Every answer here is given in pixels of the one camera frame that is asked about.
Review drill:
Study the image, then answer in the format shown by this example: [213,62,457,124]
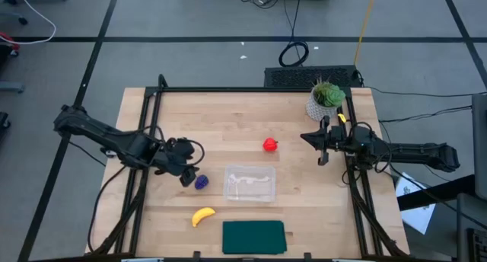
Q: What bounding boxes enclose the white printed paper sheet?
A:
[395,172,437,235]

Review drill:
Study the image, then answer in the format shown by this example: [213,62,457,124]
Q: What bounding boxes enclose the black coiled cable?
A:
[278,0,310,69]

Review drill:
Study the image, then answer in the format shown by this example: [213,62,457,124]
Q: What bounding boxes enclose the dark green folded cloth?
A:
[221,220,288,255]

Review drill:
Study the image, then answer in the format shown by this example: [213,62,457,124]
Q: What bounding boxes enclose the grey equipment cabinet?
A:
[471,92,487,200]

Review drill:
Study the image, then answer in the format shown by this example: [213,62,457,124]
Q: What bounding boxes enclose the black bar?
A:
[397,174,476,212]

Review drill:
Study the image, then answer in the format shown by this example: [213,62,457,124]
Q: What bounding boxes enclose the red toy bell pepper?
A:
[262,137,279,153]

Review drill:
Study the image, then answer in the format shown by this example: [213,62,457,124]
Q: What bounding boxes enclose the purple toy grape bunch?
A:
[194,174,210,190]

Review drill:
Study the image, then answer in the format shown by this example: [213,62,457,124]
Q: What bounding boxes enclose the clear plastic tupperware container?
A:
[223,164,277,203]

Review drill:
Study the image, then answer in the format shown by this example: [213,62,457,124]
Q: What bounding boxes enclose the succulent in patterned white pot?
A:
[304,78,347,123]

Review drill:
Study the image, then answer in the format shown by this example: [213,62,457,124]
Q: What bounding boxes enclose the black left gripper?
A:
[154,137,199,188]

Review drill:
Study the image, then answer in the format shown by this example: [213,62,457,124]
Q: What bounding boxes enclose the red object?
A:
[0,31,21,58]

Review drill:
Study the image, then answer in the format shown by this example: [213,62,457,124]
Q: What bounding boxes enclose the yellow hanging cable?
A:
[353,0,379,67]

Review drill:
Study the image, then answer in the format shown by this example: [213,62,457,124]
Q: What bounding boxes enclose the chair base with caster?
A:
[0,11,29,26]

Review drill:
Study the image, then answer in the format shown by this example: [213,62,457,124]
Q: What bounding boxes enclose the yellow toy banana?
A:
[191,206,217,228]

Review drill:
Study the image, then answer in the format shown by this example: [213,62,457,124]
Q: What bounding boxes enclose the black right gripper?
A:
[299,115,348,167]

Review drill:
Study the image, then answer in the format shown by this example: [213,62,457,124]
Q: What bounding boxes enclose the white floor cable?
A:
[0,0,58,46]

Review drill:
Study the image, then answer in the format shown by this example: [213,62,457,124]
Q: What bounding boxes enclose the black keyboard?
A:
[263,65,361,89]

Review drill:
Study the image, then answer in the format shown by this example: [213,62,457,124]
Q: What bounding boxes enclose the black metal table frame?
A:
[85,73,411,257]

